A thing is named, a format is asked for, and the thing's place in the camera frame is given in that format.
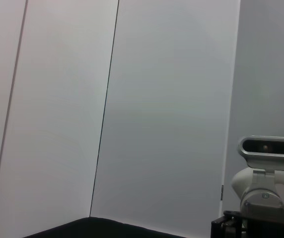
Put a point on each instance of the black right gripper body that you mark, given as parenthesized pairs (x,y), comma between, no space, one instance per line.
(229,228)

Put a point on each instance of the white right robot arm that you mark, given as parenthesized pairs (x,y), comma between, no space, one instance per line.
(241,183)

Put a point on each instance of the black tablecloth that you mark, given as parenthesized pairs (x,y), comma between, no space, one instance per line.
(94,230)

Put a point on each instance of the metal door hinge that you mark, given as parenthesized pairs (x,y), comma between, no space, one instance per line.
(222,192)

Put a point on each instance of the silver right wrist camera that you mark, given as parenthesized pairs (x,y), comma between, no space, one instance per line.
(268,158)

